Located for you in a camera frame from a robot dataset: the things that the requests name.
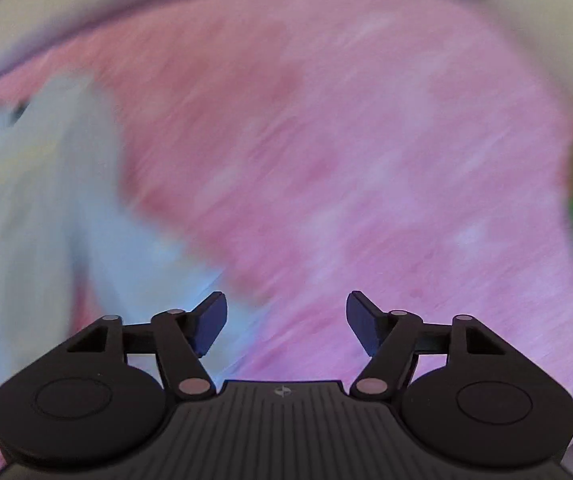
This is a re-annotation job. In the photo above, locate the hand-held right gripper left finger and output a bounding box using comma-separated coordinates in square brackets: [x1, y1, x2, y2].
[66, 291, 228, 402]

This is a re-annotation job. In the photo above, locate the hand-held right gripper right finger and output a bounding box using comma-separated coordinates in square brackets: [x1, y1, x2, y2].
[346, 290, 506, 402]

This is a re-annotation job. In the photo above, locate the light blue garment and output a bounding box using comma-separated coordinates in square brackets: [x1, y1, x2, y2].
[0, 72, 267, 386]

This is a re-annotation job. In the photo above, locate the pink patterned blanket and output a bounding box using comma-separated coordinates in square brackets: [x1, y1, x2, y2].
[0, 0, 573, 480]

